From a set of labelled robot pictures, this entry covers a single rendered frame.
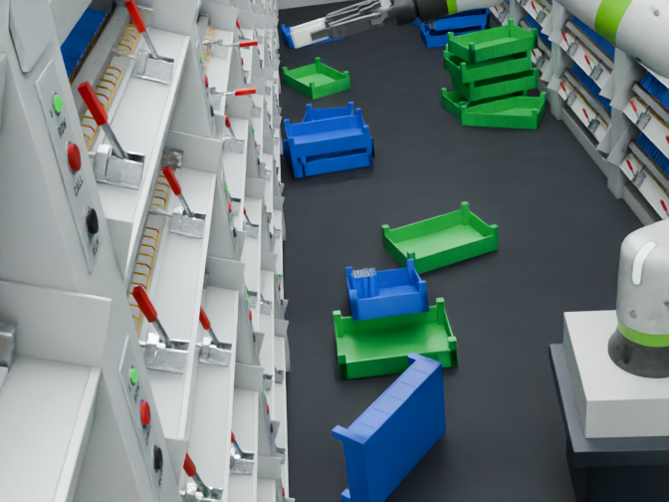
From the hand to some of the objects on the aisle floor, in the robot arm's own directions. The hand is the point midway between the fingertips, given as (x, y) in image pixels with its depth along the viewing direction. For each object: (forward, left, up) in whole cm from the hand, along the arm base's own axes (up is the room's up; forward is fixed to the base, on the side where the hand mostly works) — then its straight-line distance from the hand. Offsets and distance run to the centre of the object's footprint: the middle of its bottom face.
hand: (309, 33), depth 169 cm
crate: (-7, -23, -93) cm, 96 cm away
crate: (-13, +19, -93) cm, 96 cm away
